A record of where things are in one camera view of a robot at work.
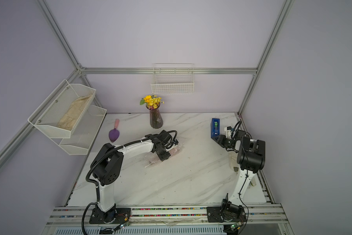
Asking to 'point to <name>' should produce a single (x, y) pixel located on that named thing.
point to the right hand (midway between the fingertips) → (215, 140)
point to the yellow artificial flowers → (152, 101)
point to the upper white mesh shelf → (60, 113)
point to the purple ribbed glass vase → (156, 119)
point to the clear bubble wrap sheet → (154, 159)
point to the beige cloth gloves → (70, 118)
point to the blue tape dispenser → (215, 127)
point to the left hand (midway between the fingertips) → (163, 154)
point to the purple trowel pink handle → (114, 134)
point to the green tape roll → (215, 124)
